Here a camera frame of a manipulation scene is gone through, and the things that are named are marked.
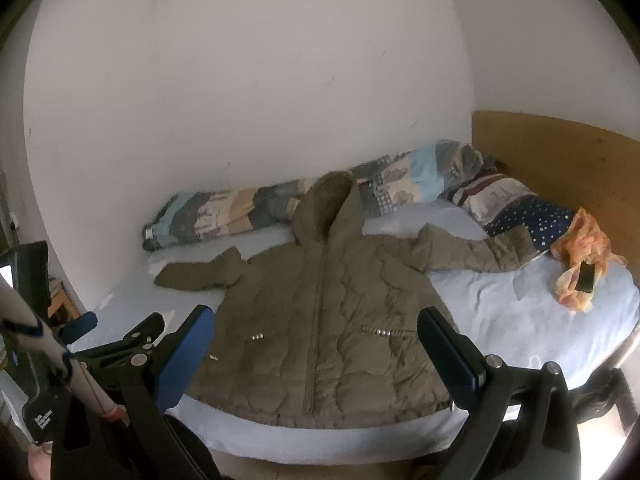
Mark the bed with light blue sheet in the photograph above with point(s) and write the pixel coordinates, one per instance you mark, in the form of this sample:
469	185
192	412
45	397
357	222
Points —
500	310

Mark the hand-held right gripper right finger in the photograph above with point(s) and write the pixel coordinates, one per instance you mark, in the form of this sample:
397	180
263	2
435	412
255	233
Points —
450	355

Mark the orange patterned cloth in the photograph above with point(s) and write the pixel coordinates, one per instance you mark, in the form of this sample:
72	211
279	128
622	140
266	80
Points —
590	240

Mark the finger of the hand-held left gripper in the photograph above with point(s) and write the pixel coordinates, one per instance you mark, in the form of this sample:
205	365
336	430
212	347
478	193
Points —
80	326
142	331

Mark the dark cloth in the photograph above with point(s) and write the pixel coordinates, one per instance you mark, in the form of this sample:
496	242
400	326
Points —
600	395

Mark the wooden side table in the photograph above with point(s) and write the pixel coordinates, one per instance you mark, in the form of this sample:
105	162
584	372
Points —
62	300

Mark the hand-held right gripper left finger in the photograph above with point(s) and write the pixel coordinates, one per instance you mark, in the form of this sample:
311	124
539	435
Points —
185	355

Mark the star print pillow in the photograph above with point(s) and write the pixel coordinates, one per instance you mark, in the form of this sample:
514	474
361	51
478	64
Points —
525	215

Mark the black rectangular object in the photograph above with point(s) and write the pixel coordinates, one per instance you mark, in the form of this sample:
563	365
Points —
585	277

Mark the olive puffer jacket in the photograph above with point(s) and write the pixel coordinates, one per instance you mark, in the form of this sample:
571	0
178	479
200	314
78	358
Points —
320	310

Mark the wooden headboard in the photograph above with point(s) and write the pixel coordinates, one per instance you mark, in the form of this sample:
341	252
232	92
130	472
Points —
550	160

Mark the patchwork quilt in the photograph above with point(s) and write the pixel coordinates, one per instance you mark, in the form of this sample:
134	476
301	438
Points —
225	215

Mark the white striped rod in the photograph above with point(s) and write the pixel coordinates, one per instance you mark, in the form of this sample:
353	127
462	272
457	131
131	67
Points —
30	327

